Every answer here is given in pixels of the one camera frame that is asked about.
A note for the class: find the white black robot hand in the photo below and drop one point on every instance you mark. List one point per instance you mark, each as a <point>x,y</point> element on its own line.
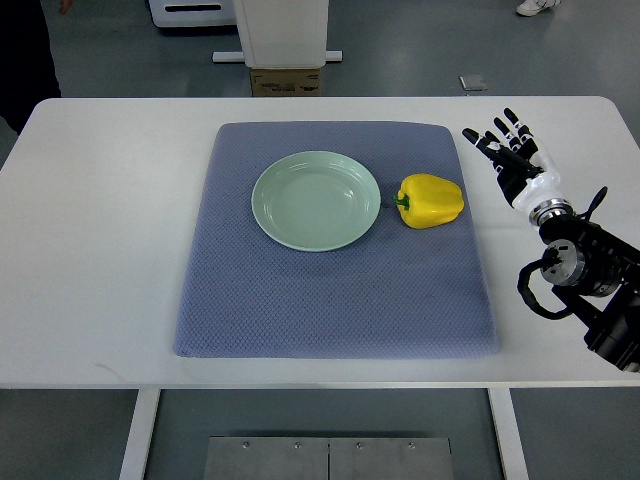
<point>525,172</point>

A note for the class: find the yellow bell pepper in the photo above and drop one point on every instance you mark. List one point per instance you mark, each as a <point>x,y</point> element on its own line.
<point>425,200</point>

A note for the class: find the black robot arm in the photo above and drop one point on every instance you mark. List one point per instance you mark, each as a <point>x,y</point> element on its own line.
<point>594,274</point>

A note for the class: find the grey floor plate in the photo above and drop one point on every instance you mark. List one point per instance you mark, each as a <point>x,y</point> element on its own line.
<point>473,82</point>

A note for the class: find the light green plate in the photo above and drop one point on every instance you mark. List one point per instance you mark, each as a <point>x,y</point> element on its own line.
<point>315,201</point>

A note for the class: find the blue quilted mat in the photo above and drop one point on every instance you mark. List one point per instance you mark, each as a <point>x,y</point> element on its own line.
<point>385,292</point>

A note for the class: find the white shoe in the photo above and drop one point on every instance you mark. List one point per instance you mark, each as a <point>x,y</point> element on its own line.
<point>530,8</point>

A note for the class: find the right white table leg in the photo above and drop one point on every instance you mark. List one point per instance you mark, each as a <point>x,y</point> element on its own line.
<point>507,433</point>

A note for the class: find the white table leg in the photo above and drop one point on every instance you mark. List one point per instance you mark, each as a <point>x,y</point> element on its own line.
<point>140,434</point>
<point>507,433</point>

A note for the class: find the cardboard box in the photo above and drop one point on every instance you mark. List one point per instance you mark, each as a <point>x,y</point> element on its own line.
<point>285,82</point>

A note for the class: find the white machine with slot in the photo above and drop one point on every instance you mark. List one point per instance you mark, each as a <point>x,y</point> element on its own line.
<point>191,13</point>

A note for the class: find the left white table leg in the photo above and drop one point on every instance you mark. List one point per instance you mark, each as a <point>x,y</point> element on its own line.
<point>140,434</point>

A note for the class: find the person in dark clothes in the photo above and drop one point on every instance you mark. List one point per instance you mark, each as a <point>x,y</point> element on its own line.
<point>28,74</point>

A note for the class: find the white pedestal stand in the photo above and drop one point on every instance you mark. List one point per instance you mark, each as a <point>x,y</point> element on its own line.
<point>281,34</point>

